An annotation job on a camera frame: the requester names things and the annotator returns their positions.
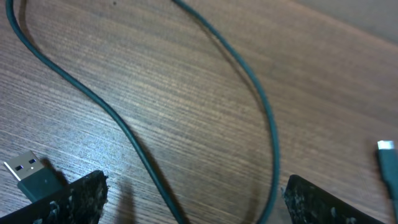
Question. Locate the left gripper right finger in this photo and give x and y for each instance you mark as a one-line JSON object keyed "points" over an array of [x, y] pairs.
{"points": [[308, 203]]}

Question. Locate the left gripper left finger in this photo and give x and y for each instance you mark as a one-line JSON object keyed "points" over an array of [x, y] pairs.
{"points": [[81, 201]]}

